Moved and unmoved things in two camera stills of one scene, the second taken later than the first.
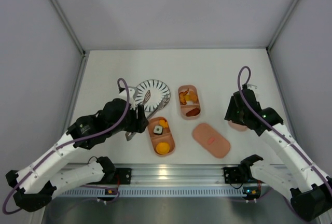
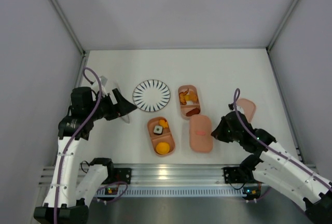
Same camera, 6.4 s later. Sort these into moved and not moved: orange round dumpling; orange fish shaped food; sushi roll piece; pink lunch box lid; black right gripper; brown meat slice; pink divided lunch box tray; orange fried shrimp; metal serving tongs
Moved: metal serving tongs; pink lunch box lid; black right gripper
Not moved: pink divided lunch box tray; sushi roll piece; brown meat slice; orange fish shaped food; orange fried shrimp; orange round dumpling
